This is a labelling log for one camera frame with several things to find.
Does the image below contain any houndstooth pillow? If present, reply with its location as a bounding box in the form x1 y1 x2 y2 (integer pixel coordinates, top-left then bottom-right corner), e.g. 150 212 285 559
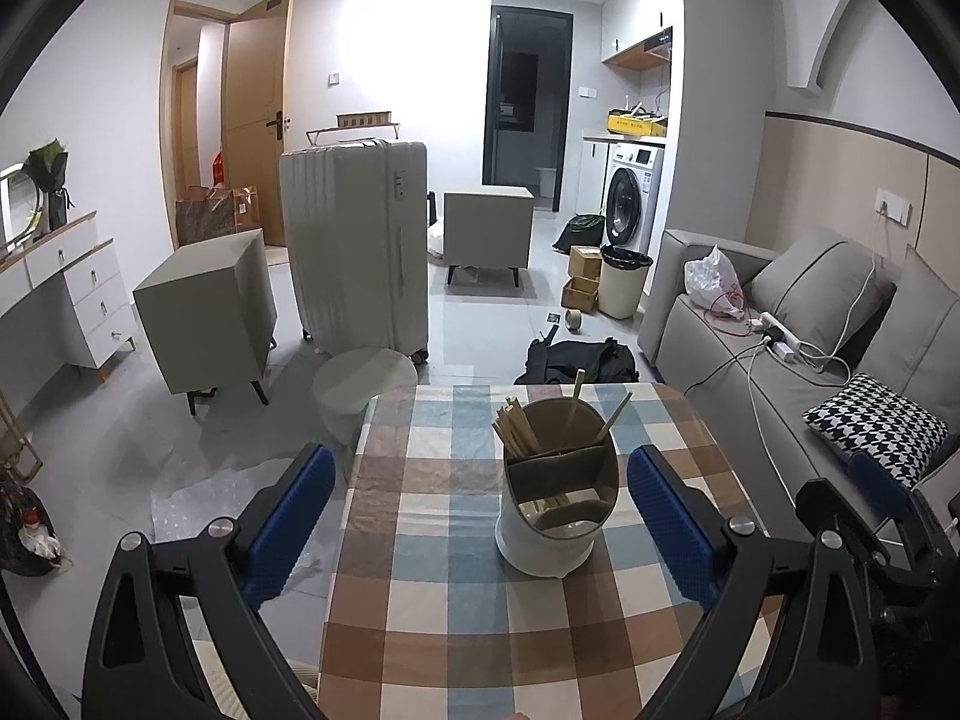
802 372 953 488

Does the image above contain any grey fabric sofa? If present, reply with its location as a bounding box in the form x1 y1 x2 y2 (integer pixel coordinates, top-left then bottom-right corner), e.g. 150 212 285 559
638 229 958 539

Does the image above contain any white cylindrical utensil holder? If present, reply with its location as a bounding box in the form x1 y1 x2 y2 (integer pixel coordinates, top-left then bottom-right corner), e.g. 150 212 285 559
494 397 620 578

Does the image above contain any white power strip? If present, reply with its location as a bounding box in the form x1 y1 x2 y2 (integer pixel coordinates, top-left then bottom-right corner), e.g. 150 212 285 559
750 312 800 362

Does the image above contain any checkered tablecloth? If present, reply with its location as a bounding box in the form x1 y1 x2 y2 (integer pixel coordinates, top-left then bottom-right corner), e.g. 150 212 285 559
317 383 750 718

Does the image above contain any grey sofa cushion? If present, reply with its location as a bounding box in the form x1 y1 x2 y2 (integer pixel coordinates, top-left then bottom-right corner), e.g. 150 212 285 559
750 227 900 353

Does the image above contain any black backpack on floor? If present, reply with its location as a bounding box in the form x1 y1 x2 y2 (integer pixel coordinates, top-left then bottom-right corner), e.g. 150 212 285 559
516 338 640 385

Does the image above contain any wooden chopstick in holder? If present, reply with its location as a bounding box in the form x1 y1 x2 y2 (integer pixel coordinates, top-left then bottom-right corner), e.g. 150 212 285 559
562 367 586 449

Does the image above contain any white plastic bag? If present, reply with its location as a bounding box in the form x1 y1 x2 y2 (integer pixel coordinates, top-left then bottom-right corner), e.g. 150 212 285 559
683 245 745 320

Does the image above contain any round white stool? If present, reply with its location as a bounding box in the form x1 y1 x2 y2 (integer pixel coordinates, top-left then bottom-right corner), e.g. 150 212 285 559
313 348 418 447

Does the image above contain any bundle of wooden chopsticks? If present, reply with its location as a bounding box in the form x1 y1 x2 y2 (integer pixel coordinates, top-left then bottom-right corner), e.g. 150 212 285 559
493 398 542 458

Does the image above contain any grey cube side table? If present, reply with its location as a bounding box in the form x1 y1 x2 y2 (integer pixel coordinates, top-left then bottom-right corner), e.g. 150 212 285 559
133 229 277 413

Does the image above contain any white drawer dresser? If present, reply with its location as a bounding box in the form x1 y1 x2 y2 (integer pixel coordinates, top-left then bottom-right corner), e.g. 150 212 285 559
2 211 137 394

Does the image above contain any cream trash bin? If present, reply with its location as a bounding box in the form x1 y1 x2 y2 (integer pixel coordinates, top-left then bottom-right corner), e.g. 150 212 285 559
597 245 654 320

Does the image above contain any cardboard box on floor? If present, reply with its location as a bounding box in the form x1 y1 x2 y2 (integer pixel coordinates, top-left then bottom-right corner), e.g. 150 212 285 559
562 245 602 314

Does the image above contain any black garbage bag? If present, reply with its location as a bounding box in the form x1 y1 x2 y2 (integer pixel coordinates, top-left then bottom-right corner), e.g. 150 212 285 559
553 215 605 254

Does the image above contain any brown paper bag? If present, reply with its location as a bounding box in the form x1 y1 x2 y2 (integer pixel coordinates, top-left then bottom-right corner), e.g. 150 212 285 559
176 185 260 245

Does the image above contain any white washing machine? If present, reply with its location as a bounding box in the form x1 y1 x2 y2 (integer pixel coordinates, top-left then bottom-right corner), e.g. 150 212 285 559
604 140 665 254

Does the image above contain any yellow crate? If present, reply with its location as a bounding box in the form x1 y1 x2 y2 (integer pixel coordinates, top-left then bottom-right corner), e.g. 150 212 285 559
605 112 667 138

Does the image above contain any wooden shelf rack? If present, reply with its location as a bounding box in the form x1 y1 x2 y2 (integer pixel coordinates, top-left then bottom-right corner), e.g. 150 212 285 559
304 110 400 146

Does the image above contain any black glass door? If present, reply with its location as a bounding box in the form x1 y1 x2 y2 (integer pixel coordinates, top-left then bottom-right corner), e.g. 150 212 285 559
482 5 573 211

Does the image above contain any wooden door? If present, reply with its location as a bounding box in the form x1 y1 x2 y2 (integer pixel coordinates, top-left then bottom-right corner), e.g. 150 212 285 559
221 0 291 247

